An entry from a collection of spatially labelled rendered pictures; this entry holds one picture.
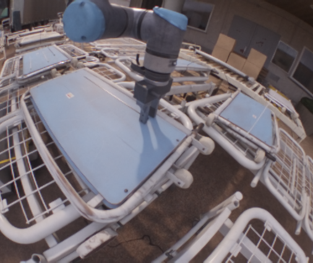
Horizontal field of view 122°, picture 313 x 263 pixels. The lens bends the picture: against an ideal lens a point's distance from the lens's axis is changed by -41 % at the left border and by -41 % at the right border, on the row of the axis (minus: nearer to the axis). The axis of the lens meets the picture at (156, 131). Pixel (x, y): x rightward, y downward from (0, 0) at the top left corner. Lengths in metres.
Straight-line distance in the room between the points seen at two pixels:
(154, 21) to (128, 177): 0.38
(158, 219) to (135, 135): 0.61
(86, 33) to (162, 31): 0.17
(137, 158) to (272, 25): 6.10
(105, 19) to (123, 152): 0.33
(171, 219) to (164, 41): 0.89
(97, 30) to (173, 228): 0.96
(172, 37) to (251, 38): 5.75
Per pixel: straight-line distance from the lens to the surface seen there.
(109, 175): 0.38
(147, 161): 0.40
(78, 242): 0.44
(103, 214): 0.35
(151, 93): 0.40
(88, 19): 0.29
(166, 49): 0.37
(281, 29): 6.18
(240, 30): 6.19
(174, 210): 0.98
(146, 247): 0.89
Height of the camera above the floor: 0.88
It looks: 41 degrees down
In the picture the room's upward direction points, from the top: 17 degrees clockwise
